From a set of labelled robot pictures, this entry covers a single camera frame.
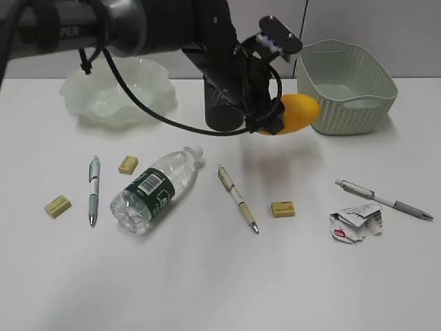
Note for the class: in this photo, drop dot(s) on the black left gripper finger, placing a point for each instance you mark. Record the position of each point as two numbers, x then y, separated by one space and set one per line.
265 126

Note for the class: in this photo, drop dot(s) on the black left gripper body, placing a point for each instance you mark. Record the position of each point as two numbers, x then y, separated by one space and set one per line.
259 109

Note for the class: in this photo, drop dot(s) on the yellow mango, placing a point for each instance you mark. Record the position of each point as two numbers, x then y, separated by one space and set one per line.
299 112

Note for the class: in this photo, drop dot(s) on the silver grey click pen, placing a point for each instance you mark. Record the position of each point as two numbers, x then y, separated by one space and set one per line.
371 195

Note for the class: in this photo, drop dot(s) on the waste paper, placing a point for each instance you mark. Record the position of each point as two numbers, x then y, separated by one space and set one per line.
352 225

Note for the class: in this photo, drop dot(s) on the clear water bottle green label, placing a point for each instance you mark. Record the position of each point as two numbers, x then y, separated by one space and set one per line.
156 189

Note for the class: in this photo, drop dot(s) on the blue grey click pen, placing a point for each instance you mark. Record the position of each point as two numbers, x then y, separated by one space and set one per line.
94 174

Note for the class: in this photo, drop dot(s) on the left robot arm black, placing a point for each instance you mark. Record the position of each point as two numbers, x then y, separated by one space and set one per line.
202 30

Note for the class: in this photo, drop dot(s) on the black mesh pen holder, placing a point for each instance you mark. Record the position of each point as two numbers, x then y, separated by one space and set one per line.
219 114

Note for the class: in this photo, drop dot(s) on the beige white click pen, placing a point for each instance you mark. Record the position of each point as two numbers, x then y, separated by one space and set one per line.
237 197

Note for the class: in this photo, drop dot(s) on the yellow eraser centre right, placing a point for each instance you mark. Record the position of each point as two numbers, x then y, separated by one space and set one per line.
281 209

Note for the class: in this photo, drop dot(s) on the pale green woven basket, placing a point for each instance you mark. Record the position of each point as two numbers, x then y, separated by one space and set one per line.
353 89

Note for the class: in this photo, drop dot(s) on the yellow eraser near bowl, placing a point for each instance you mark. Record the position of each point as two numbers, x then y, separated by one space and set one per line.
128 165

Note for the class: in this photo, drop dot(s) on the yellow eraser far left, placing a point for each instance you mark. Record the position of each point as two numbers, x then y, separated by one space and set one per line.
58 206

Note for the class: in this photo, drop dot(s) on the pale green wavy glass bowl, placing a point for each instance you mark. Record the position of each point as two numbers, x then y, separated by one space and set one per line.
98 99

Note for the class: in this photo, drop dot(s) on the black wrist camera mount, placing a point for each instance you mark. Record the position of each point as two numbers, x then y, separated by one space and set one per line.
277 38

